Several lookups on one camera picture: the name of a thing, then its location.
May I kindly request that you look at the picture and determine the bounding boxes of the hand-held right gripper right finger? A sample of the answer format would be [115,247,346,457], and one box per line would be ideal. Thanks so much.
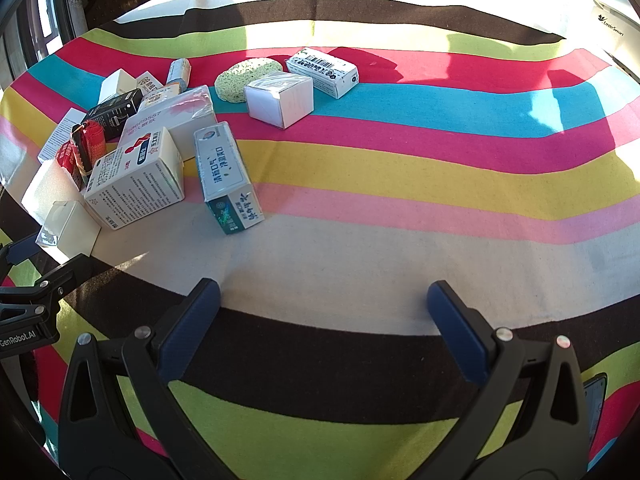
[410,280,591,480]

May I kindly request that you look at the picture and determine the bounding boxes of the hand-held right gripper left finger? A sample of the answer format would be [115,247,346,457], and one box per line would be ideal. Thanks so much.
[57,277,241,480]

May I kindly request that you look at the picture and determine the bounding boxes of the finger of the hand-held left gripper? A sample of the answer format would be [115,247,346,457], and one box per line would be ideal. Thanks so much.
[0,254,96,312]
[0,232,40,283]

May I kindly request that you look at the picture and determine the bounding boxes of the clear plastic box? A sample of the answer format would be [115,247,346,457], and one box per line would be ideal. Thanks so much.
[35,200,102,259]

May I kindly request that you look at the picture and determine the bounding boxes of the white medicine box red figure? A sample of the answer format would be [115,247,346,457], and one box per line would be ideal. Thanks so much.
[82,126,186,231]

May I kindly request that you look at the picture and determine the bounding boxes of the teal and white toothpaste box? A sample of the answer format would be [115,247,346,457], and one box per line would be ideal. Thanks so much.
[193,121,265,235]

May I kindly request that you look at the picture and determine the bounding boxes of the clear-wrapped pink box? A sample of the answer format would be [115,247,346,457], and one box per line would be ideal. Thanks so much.
[117,85,217,162]

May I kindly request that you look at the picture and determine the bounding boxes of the white box gold print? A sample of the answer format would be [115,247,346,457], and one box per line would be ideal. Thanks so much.
[135,71,182,111]

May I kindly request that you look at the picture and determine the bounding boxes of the green oval sponge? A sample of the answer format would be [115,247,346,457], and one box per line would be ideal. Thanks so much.
[214,57,285,103]

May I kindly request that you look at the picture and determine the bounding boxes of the white box with barcode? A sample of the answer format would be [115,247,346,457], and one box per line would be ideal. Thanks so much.
[285,47,360,100]

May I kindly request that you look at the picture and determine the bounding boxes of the striped colourful blanket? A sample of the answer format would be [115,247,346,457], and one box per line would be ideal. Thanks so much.
[0,0,640,480]

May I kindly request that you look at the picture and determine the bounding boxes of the red packet white print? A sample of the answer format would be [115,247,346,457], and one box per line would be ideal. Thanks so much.
[54,141,83,191]

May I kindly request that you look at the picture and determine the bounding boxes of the flat white box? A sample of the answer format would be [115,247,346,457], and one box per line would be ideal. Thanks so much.
[37,107,87,163]

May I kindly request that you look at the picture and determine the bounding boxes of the shiny red packet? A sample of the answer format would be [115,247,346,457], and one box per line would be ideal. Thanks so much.
[71,120,107,173]

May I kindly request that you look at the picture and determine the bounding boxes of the black smartphone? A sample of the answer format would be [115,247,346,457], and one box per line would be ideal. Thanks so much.
[582,372,608,453]

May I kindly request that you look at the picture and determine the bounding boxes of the black box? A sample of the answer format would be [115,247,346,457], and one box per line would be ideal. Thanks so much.
[80,87,145,137]

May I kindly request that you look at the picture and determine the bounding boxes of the small plain white box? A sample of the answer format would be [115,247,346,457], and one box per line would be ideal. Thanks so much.
[97,68,138,105]

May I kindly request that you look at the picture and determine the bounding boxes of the white cube box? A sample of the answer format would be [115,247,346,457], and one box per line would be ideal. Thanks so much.
[244,71,315,130]

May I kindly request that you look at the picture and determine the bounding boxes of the blue and orange tube box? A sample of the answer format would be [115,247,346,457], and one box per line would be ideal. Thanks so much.
[166,58,192,92]

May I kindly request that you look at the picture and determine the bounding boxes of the sheer pink curtain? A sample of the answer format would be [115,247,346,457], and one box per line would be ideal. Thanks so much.
[50,0,88,41]

